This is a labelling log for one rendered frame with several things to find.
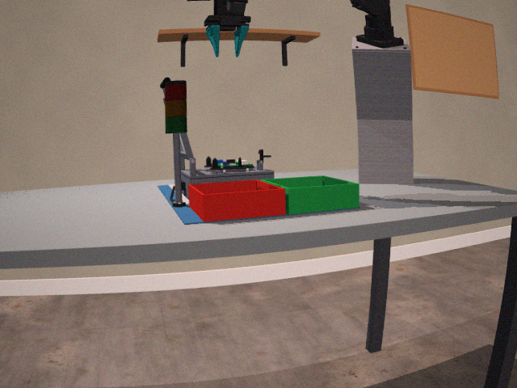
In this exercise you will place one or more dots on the green circuit board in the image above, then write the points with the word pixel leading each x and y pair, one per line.
pixel 226 164

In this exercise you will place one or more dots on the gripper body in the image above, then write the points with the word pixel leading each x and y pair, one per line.
pixel 228 23

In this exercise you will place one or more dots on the red bin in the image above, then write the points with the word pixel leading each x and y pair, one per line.
pixel 236 200

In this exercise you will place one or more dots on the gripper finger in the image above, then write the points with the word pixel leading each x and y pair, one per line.
pixel 213 33
pixel 241 33

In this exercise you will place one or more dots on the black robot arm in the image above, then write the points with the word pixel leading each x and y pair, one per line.
pixel 378 30

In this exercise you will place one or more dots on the green open-top bin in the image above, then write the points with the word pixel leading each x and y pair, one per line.
pixel 301 195

